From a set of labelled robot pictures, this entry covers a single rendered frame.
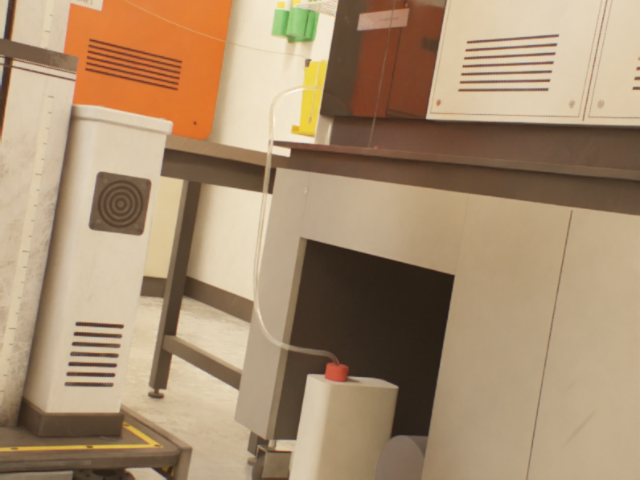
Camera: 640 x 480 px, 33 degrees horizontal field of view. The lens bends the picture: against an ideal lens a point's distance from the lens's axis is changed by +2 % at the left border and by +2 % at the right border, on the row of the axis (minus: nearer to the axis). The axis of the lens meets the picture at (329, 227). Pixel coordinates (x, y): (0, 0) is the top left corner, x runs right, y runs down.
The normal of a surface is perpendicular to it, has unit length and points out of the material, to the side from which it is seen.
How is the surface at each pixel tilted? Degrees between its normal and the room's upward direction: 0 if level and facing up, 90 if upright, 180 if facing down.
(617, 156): 90
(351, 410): 90
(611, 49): 90
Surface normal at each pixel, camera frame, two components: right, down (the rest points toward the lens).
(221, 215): -0.84, -0.13
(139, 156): 0.57, 0.12
